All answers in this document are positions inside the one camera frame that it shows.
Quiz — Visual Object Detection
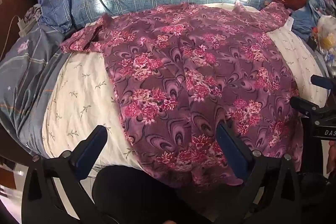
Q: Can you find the brown wooden headboard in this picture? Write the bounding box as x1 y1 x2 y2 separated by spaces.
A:
0 0 41 60

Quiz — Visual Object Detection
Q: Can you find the cream leaf-print bed sheet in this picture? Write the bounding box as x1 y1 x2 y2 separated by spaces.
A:
42 4 330 169

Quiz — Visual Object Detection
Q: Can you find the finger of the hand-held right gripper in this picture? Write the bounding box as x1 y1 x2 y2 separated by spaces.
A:
310 75 336 91
290 96 336 120

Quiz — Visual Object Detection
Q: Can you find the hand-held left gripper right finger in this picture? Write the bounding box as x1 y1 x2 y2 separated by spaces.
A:
216 122 305 224

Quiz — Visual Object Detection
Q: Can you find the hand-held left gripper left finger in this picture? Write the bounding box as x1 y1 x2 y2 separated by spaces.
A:
21 125 116 224

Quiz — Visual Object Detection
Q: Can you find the clear plastic bag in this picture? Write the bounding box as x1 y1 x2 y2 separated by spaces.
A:
314 14 336 67

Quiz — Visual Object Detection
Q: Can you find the blue cloth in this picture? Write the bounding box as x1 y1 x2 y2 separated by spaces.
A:
290 0 328 42

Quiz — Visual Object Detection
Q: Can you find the person's right hand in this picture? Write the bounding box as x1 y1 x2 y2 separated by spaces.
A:
327 140 336 181

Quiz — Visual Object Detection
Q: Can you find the grey-blue star-print duvet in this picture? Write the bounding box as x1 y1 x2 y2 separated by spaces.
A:
0 4 71 156

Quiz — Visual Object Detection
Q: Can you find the purple floral garment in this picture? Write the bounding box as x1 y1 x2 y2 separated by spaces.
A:
60 1 305 188

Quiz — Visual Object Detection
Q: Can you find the white charger cable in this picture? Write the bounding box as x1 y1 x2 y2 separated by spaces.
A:
0 15 34 62

